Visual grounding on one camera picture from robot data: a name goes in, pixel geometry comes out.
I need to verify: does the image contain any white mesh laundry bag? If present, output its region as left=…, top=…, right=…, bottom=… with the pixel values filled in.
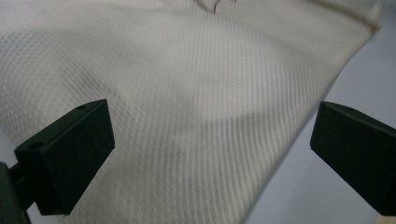
left=0, top=0, right=383, bottom=224

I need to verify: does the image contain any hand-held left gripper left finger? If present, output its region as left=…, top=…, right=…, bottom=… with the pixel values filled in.
left=14, top=99, right=116, bottom=217

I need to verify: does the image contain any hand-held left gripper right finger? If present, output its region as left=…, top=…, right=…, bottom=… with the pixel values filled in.
left=309, top=100, right=396, bottom=217

